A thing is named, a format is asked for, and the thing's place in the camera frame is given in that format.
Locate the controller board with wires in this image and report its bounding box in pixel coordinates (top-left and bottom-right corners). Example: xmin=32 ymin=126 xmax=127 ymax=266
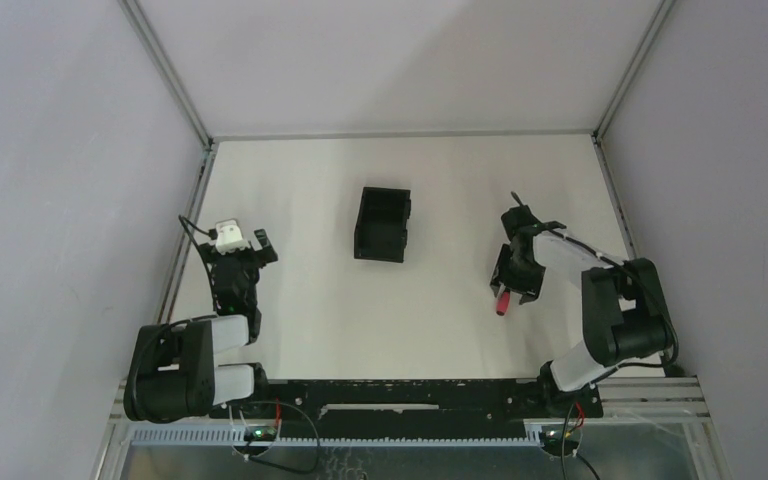
xmin=540 ymin=400 xmax=602 ymax=480
xmin=231 ymin=399 xmax=322 ymax=475

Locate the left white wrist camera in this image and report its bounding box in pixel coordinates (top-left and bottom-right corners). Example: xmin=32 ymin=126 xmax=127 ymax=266
xmin=214 ymin=219 xmax=252 ymax=255

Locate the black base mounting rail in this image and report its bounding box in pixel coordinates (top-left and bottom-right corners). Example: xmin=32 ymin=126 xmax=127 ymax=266
xmin=209 ymin=378 xmax=604 ymax=442

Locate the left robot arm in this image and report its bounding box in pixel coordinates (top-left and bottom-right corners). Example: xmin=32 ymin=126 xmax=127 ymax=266
xmin=123 ymin=221 xmax=278 ymax=424

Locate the black plastic bin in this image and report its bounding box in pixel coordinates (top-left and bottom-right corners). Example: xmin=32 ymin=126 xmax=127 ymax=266
xmin=353 ymin=186 xmax=411 ymax=263

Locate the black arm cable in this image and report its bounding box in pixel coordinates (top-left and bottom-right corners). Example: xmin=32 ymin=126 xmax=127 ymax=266
xmin=177 ymin=214 xmax=221 ymax=313
xmin=509 ymin=192 xmax=683 ymax=372

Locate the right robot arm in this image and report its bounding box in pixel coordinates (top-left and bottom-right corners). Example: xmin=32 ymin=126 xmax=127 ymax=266
xmin=489 ymin=204 xmax=679 ymax=416

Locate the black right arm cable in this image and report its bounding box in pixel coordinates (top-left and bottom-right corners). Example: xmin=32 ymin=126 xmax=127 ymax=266
xmin=509 ymin=192 xmax=683 ymax=372

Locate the red handled screwdriver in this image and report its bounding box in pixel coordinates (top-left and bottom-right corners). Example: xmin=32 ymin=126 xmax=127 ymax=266
xmin=495 ymin=289 xmax=511 ymax=317

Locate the left controller board with wires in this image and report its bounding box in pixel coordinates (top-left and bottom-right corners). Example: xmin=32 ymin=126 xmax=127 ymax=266
xmin=231 ymin=399 xmax=322 ymax=475

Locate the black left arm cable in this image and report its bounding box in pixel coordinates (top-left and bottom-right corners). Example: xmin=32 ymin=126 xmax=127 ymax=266
xmin=177 ymin=214 xmax=221 ymax=313

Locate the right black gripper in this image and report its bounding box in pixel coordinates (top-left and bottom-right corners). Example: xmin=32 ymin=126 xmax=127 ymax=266
xmin=491 ymin=242 xmax=548 ymax=303

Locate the aluminium frame rail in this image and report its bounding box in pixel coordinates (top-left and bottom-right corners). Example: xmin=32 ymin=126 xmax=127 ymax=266
xmin=598 ymin=377 xmax=711 ymax=424

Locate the right controller board with wires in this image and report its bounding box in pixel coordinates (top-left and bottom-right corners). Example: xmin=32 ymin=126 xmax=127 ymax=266
xmin=540 ymin=400 xmax=602 ymax=480

